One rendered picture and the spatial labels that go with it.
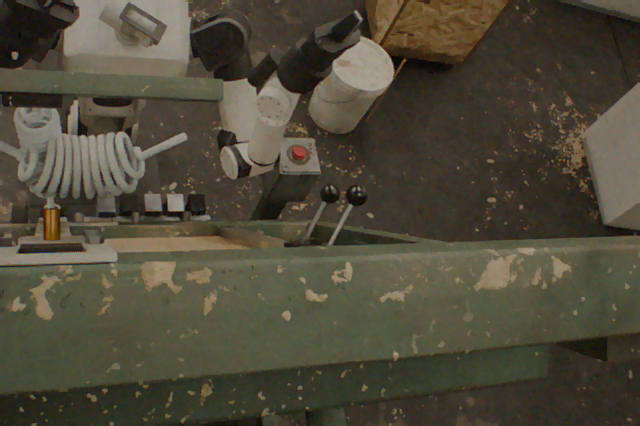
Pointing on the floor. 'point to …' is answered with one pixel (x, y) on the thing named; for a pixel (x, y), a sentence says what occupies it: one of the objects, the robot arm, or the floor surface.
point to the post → (266, 210)
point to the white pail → (352, 87)
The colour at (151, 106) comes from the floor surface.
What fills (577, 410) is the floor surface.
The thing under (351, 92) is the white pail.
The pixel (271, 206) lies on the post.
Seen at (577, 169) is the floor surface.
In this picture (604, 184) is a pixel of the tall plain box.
